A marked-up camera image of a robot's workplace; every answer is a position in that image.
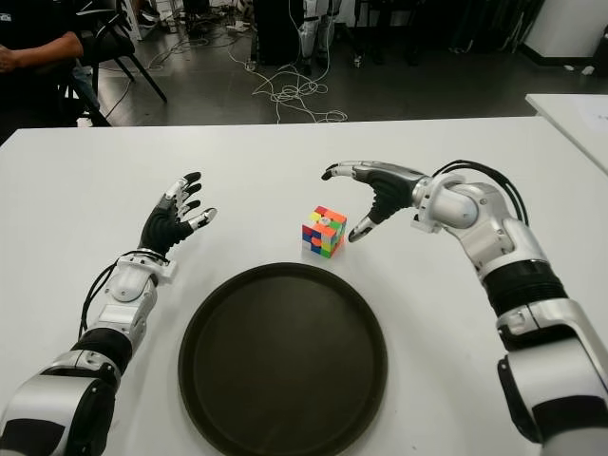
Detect white cabinet with black base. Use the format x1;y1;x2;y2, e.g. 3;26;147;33
522;0;608;62

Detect seated person in black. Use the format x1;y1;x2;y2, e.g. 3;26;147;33
0;0;85;132

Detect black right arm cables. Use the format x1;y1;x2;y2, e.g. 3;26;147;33
439;160;531;227

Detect round dark brown plate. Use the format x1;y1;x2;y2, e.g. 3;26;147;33
178;262;390;456

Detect tangled white floor cable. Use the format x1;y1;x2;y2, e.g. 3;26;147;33
227;28;349;125

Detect background humanoid robot legs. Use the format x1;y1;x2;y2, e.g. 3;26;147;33
297;0;341;73

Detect black folding chair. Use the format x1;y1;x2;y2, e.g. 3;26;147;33
56;0;169;127

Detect robot left hand black silver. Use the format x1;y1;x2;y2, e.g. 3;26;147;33
141;171;219;263

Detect robot right hand black silver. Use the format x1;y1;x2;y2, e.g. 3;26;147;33
320;160;431;244

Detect white side table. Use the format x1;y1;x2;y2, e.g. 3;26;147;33
524;93;608;175

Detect multicoloured Rubik's cube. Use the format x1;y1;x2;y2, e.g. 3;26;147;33
300;205;349;260

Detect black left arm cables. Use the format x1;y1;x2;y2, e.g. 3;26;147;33
79;262;121;341

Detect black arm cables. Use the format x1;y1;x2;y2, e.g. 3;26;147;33
439;160;531;227
79;262;121;341

